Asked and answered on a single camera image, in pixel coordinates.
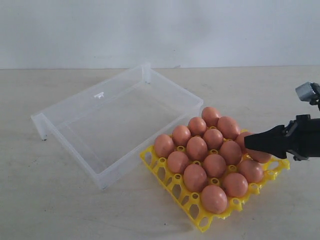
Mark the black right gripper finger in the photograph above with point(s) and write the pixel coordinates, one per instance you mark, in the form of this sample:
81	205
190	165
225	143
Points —
273	141

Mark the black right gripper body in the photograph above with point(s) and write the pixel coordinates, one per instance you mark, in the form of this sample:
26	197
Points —
303	136

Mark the brown egg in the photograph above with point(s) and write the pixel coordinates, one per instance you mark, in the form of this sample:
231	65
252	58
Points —
235	185
214	199
211	116
163	146
181	135
229	127
251	170
197	126
213	138
240	140
231	152
177	162
194	178
259	156
214	165
197	149

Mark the yellow plastic egg tray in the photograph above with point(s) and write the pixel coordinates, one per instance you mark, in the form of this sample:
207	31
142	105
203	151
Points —
190	202

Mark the clear plastic bin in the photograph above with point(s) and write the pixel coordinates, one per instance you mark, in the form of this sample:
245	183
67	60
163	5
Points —
107	126

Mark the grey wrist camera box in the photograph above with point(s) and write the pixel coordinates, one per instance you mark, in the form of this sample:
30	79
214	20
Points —
308	92

